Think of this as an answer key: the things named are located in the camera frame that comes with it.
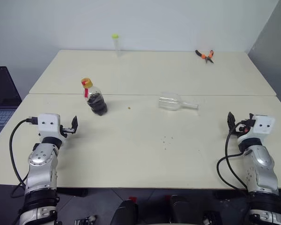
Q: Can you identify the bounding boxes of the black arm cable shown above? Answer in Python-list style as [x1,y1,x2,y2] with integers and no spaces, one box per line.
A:
[9,116,39,199]
[216,119,249,190]

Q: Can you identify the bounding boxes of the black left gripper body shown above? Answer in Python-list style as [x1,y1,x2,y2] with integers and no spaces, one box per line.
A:
[59,125,75,138]

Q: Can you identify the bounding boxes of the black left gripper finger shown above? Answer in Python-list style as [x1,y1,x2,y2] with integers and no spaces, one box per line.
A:
[71,115,80,135]

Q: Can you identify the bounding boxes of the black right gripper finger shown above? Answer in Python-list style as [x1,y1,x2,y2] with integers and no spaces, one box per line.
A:
[227,111,237,135]

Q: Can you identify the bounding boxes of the dark laptop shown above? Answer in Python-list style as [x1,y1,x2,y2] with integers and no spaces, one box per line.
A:
[0,66,23,146]

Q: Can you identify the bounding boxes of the cola bottle with yellow cap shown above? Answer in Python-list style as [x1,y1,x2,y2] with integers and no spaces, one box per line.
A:
[81,76,108,117]

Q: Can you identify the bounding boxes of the orange and black pliers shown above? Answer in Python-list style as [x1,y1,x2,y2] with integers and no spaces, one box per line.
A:
[195,49,215,64]

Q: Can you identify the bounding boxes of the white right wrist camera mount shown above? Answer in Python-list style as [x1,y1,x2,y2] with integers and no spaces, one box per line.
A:
[237,114,276,144]

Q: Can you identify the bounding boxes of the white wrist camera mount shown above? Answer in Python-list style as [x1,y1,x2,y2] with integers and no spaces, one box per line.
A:
[237,114,276,144]
[37,113,67,145]

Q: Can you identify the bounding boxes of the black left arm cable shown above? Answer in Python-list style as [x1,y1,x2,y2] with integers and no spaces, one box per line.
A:
[9,116,39,199]

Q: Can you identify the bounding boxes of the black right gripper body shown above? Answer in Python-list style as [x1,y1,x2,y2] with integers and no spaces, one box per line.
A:
[233,113,256,137]

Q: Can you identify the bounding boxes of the clear wine glass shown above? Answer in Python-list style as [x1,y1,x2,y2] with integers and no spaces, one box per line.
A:
[157,91,200,113]

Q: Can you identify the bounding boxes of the dark rounded shape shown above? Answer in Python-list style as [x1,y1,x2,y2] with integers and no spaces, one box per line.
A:
[111,199,140,225]
[170,194,202,225]

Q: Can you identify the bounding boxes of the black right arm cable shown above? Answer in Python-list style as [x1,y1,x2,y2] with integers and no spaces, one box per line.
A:
[216,119,249,190]

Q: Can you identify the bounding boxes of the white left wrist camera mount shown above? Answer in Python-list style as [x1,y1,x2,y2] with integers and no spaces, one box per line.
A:
[37,113,67,145]

